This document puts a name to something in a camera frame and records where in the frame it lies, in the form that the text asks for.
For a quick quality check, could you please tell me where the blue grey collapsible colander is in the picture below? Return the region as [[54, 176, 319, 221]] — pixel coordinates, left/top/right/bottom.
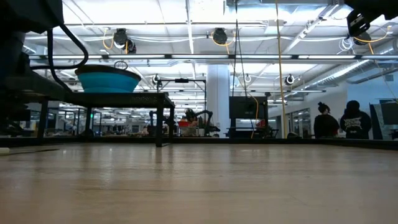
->
[[74, 64, 142, 93]]

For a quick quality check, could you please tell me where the black distant station frame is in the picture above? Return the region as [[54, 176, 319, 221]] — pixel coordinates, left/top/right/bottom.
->
[[157, 77, 208, 138]]

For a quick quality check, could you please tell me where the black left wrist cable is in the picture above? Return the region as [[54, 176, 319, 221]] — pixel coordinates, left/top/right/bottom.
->
[[30, 24, 90, 91]]

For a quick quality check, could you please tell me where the thick yellow hanging cable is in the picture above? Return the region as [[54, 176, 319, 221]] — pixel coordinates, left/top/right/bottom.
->
[[275, 0, 289, 139]]

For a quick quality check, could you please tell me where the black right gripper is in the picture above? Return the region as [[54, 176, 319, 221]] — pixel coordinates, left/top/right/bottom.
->
[[346, 9, 371, 38]]

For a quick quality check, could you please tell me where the black perforated metal shelf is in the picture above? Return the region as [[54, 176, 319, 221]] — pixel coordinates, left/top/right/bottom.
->
[[37, 91, 176, 147]]

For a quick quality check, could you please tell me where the person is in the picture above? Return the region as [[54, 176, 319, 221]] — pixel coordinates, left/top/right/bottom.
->
[[339, 100, 373, 140], [313, 101, 341, 139]]

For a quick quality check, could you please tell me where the black metal table frame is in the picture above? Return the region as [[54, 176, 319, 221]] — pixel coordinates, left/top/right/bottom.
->
[[0, 136, 398, 151]]

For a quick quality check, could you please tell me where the black framed screen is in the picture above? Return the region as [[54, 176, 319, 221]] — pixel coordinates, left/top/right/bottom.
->
[[369, 98, 398, 140]]

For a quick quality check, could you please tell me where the black ceiling cable reel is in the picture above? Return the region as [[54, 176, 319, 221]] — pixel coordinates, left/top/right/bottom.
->
[[353, 30, 373, 46], [213, 27, 228, 45], [113, 27, 137, 54]]

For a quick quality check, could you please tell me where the white square pillar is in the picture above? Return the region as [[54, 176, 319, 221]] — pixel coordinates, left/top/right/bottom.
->
[[206, 64, 231, 138]]

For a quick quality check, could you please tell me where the black wall monitor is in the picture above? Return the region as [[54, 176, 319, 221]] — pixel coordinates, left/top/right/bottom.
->
[[229, 95, 269, 119]]

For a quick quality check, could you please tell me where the thin yellow hanging cable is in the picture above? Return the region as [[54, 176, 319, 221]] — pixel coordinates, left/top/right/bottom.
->
[[248, 93, 260, 138]]

